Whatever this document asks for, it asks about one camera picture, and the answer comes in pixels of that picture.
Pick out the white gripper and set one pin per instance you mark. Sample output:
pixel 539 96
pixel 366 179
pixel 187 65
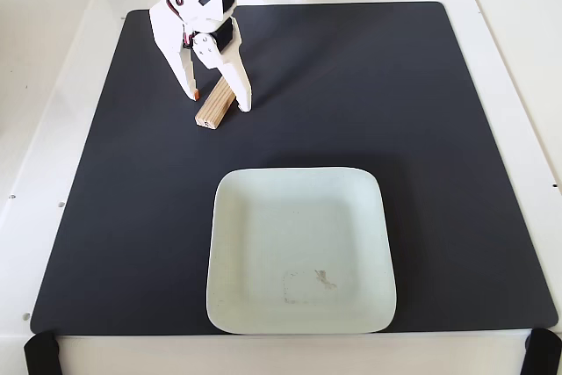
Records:
pixel 210 49

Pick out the wooden block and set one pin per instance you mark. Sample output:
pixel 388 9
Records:
pixel 214 107

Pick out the white square plate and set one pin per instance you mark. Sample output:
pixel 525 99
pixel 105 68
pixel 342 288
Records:
pixel 298 252

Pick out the black table mat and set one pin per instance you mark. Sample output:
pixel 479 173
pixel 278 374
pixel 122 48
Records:
pixel 131 173

